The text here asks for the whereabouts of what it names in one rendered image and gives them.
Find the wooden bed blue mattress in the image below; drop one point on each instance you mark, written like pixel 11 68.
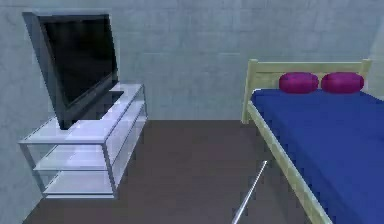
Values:
pixel 333 133

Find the magenta round pillow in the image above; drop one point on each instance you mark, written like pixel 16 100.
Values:
pixel 342 82
pixel 298 82

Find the black television set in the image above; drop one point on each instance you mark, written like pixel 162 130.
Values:
pixel 80 60

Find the glass television stand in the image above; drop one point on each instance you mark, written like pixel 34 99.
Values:
pixel 93 131

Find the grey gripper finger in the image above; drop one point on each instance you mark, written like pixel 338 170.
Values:
pixel 250 193

